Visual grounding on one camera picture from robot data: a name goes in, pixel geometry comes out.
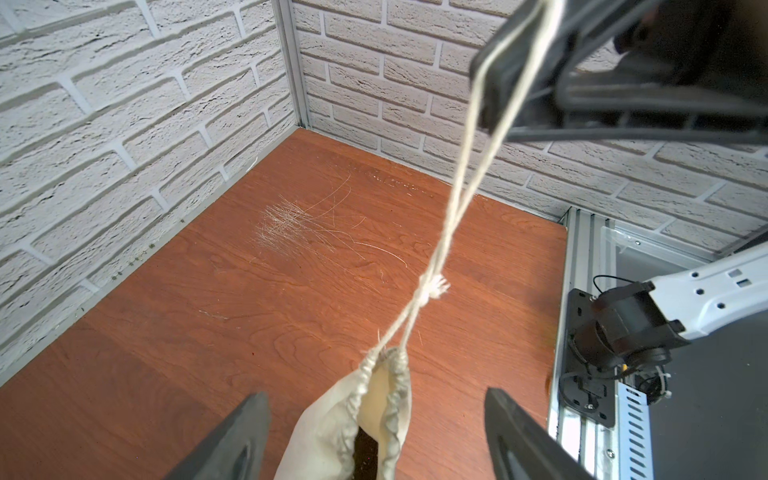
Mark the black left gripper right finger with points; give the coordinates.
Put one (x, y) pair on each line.
(519, 447)

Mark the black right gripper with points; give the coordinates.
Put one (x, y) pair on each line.
(686, 71)

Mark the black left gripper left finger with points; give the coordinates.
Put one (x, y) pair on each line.
(234, 449)

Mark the cream cloth soil bag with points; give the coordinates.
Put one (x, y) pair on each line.
(376, 399)

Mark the cream bag drawstring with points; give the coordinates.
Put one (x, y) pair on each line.
(468, 180)

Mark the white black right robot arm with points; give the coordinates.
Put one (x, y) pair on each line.
(637, 70)

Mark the white perforated vent strip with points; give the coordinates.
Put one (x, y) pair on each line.
(634, 435)

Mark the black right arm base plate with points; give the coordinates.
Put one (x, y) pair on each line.
(586, 383)

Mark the aluminium front rail frame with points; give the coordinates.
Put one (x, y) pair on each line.
(615, 338)

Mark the aluminium corner post right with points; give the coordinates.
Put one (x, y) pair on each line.
(290, 47)

